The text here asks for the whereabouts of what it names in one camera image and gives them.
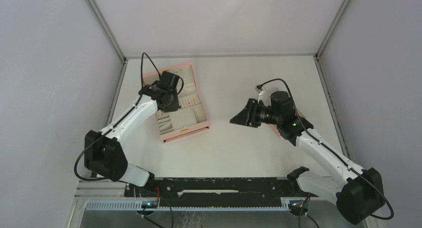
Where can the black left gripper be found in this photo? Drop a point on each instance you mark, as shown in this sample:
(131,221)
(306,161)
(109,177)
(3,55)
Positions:
(174,106)

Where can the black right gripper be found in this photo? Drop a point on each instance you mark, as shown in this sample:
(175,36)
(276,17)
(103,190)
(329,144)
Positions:
(248,116)

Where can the pink jewelry box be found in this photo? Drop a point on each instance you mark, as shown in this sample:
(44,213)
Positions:
(191,117)

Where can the pink jewelry drawer tray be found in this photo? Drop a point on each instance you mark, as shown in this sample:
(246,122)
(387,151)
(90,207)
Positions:
(275,130)

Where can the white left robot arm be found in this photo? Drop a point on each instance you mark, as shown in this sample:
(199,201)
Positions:
(103,151)

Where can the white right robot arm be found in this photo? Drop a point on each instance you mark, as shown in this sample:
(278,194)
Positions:
(355,191)

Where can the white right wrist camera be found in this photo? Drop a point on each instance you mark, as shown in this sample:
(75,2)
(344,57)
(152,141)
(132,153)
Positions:
(260,91)

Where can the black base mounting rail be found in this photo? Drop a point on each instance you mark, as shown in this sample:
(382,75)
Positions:
(224,193)

